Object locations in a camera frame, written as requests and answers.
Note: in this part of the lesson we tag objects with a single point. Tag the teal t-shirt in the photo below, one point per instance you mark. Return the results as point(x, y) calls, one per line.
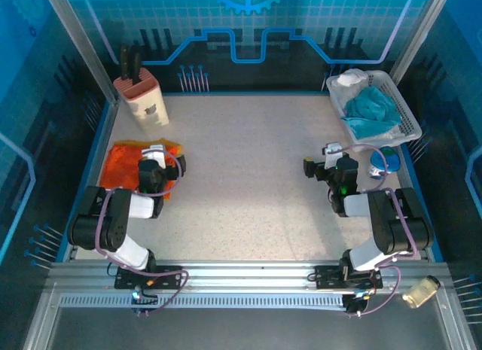
point(371, 109)

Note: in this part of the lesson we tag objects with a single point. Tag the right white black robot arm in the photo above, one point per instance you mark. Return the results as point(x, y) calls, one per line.
point(357, 205)

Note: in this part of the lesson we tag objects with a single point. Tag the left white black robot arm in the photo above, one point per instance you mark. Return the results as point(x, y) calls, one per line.
point(139, 207)

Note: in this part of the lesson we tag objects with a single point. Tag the orange t-shirt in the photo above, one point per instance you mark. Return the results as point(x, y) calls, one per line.
point(120, 165)

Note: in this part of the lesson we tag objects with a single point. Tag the blue white plastic cup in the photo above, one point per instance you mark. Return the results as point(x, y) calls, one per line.
point(389, 163)

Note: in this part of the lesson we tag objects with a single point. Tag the cream pink knife block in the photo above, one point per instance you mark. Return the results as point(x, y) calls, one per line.
point(147, 105)

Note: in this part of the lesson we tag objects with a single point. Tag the white plastic laundry basket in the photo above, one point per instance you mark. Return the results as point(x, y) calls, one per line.
point(399, 98)

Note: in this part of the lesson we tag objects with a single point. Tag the small left controller board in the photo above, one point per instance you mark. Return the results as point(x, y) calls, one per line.
point(140, 295)

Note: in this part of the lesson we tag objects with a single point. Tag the small controller board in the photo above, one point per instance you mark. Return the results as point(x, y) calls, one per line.
point(140, 295)
point(356, 303)

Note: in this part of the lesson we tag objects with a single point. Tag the small right controller board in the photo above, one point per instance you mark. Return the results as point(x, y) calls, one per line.
point(356, 303)

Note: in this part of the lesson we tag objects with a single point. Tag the clear glass jar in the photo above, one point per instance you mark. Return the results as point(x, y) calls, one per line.
point(421, 291)

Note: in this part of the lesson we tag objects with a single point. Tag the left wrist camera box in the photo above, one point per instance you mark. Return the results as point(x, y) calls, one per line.
point(154, 154)

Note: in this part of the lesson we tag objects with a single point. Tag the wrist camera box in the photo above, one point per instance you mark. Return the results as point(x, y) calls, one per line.
point(154, 154)
point(333, 154)

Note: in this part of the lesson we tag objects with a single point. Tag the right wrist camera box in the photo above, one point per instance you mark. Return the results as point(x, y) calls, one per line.
point(333, 154)

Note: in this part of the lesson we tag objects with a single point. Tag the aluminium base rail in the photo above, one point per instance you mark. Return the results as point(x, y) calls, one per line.
point(244, 271)

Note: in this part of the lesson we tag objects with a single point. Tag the aluminium frame post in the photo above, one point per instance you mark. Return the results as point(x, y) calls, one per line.
point(418, 34)
point(75, 34)

